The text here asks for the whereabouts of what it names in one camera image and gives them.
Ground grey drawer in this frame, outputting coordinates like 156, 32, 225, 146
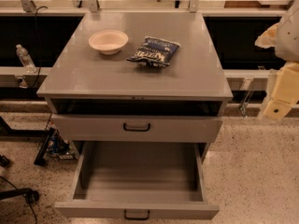
55, 142, 220, 221
52, 115, 222, 143

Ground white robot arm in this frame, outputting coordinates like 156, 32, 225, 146
255, 0, 299, 120

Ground grey metal drawer cabinet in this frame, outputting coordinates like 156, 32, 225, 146
36, 11, 234, 163

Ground blue chip bag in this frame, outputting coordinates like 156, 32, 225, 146
127, 36, 180, 68

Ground white paper bowl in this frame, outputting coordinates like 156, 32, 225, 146
89, 30, 129, 55

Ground black stand with electronics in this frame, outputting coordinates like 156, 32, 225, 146
34, 128, 75, 166

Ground clear plastic water bottle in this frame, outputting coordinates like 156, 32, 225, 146
16, 44, 36, 74

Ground black caster leg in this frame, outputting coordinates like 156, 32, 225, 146
0, 188, 39, 203

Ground black cable on rail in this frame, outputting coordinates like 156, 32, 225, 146
28, 5, 49, 89

